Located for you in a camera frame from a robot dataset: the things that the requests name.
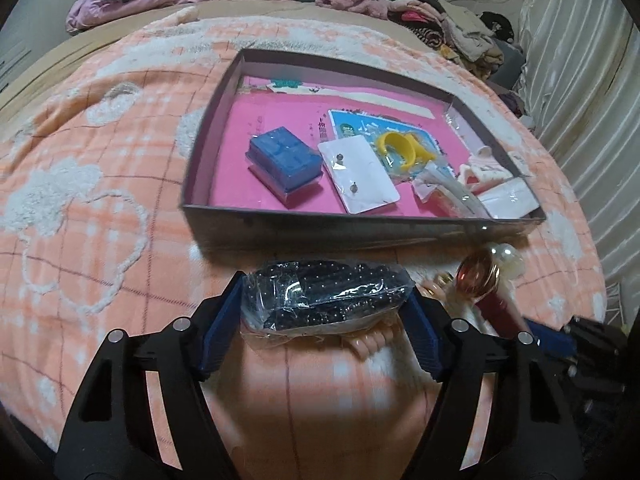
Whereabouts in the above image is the black beaded item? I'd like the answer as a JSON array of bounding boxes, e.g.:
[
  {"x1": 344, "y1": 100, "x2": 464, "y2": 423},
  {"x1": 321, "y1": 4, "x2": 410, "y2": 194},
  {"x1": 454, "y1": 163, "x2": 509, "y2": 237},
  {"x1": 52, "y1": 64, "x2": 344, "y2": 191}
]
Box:
[{"x1": 242, "y1": 260, "x2": 414, "y2": 339}]

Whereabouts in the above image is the white wardrobe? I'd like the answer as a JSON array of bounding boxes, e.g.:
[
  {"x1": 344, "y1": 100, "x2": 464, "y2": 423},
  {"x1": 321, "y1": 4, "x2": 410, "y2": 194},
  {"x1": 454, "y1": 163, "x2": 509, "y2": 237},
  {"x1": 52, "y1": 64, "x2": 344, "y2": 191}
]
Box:
[{"x1": 1, "y1": 0, "x2": 76, "y2": 90}]

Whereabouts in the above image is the cream striped curtain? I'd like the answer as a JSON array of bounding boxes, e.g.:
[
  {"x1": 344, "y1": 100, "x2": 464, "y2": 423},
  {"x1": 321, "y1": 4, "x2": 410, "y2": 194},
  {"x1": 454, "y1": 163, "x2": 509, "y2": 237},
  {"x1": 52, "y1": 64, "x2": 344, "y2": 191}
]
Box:
[{"x1": 518, "y1": 0, "x2": 639, "y2": 318}]

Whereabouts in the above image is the white earring card bag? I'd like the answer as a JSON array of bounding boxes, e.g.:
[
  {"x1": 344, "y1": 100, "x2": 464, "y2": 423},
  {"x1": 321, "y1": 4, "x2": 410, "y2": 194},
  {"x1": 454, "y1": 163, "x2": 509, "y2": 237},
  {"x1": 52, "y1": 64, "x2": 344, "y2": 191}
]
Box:
[{"x1": 318, "y1": 136, "x2": 400, "y2": 214}]

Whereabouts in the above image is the grey shallow cardboard box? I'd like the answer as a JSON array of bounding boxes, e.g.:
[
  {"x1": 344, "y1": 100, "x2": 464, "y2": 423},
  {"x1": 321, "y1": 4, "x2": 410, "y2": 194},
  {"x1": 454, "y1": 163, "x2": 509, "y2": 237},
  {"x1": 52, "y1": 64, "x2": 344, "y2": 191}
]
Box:
[{"x1": 180, "y1": 49, "x2": 546, "y2": 252}]

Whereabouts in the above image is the pink paper box liner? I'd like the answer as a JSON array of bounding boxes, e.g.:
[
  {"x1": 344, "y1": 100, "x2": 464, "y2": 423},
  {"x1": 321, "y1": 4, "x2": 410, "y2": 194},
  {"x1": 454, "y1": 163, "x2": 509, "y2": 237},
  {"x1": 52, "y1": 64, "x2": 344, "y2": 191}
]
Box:
[{"x1": 204, "y1": 76, "x2": 480, "y2": 219}]

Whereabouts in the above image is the pink fluffy garment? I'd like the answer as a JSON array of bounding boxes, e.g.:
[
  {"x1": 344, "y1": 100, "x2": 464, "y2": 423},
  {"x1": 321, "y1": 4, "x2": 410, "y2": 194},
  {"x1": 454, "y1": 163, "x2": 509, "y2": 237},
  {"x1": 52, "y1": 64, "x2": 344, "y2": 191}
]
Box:
[{"x1": 314, "y1": 0, "x2": 388, "y2": 20}]

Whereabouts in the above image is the red strap wristwatch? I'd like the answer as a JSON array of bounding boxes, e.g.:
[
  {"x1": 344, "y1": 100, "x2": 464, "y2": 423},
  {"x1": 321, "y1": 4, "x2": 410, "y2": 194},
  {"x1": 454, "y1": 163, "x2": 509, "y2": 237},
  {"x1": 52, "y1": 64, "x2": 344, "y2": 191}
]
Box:
[{"x1": 416, "y1": 246, "x2": 534, "y2": 338}]

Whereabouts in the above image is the peach spiral hair tie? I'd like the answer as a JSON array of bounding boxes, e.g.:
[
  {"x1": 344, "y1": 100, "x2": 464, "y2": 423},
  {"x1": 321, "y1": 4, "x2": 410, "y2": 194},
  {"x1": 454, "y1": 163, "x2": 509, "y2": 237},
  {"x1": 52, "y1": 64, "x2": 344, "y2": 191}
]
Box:
[{"x1": 344, "y1": 326, "x2": 396, "y2": 361}]

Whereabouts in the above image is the pile of clothes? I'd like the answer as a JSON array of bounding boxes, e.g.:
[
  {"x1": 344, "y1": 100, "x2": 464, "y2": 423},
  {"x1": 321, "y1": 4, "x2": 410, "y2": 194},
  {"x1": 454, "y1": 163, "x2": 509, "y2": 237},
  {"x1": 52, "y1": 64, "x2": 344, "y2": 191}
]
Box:
[{"x1": 387, "y1": 0, "x2": 525, "y2": 118}]

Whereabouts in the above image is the blue plastic jewelry case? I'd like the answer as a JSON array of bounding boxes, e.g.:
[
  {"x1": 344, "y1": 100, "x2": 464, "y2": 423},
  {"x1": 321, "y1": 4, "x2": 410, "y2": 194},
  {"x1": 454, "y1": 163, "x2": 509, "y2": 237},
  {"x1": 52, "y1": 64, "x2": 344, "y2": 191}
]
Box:
[{"x1": 245, "y1": 127, "x2": 323, "y2": 208}]

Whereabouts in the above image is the tan bed sheet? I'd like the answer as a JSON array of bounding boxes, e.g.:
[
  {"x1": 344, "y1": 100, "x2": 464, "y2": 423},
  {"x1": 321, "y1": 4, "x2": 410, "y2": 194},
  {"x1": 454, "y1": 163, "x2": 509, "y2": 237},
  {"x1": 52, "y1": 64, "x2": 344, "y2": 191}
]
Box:
[{"x1": 1, "y1": 0, "x2": 427, "y2": 124}]

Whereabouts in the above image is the yellow plastic bracelet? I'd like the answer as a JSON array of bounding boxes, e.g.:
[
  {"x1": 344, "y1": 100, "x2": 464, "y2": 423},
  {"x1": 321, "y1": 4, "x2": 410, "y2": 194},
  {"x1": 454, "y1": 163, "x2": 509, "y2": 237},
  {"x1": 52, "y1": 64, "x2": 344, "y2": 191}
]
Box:
[{"x1": 375, "y1": 130, "x2": 440, "y2": 174}]

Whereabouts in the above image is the white packet in box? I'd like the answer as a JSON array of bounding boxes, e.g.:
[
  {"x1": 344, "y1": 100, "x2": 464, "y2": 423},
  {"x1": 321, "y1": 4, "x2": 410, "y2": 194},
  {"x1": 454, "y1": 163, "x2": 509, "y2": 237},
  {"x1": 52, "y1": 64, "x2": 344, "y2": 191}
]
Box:
[{"x1": 477, "y1": 178, "x2": 539, "y2": 220}]

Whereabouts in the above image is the clear bag with trinkets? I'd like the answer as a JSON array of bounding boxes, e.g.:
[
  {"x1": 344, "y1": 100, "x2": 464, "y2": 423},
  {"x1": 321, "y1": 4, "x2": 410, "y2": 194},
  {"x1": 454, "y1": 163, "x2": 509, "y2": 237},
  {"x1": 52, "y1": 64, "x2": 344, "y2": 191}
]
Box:
[{"x1": 411, "y1": 162, "x2": 490, "y2": 219}]

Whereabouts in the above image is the pink white hair clip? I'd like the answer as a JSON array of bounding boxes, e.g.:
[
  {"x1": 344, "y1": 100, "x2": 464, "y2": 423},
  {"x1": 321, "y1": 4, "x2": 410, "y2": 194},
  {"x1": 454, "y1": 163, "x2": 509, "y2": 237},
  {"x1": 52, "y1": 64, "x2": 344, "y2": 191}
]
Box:
[{"x1": 458, "y1": 146, "x2": 513, "y2": 194}]

